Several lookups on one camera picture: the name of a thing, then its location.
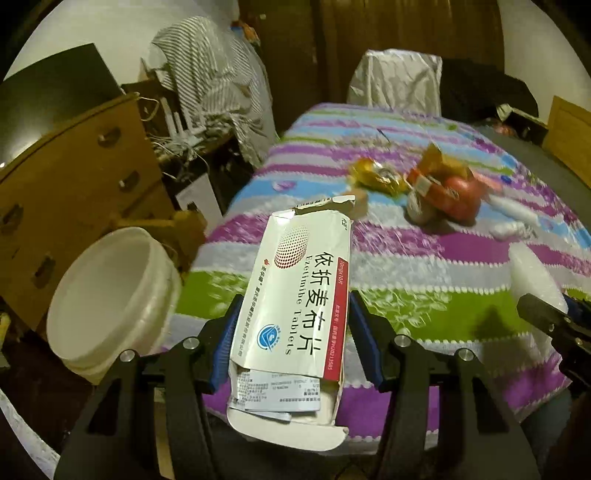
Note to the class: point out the black flat panel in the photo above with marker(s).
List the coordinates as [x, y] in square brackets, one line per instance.
[51, 92]

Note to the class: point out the white router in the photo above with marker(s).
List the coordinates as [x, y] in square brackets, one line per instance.
[171, 120]

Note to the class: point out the wooden board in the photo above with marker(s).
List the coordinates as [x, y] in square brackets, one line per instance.
[570, 129]

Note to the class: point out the white flat box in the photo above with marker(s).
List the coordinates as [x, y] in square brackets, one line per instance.
[198, 196]

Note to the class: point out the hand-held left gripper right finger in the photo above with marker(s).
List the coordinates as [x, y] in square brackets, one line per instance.
[368, 344]

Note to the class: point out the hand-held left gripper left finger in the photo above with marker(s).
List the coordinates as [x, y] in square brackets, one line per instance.
[225, 344]

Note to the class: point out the yellow snack wrapper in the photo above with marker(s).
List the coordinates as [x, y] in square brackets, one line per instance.
[376, 175]

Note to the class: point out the silver plastic bag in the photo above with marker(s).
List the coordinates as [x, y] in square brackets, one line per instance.
[392, 78]

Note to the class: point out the grey striped cloth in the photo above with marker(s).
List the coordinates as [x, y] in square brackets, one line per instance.
[207, 74]

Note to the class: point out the striped floral blanket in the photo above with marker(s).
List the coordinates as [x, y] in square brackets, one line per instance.
[415, 258]

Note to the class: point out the white plastic bucket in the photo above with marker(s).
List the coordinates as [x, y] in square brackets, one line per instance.
[108, 295]

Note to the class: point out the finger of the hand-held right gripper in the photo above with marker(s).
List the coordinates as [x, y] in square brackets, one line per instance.
[542, 316]

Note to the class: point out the crumpled grey paper ball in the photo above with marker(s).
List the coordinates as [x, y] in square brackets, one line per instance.
[421, 210]

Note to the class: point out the wooden dresser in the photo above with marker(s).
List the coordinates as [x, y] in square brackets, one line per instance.
[69, 184]

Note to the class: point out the red snack packet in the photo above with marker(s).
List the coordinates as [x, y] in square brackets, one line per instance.
[455, 196]

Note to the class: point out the white medicine box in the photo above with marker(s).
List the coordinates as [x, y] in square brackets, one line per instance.
[295, 300]

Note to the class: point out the small brown box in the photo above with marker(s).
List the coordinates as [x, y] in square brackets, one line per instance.
[358, 201]

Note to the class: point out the black cloth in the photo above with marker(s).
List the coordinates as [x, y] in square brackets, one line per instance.
[485, 87]

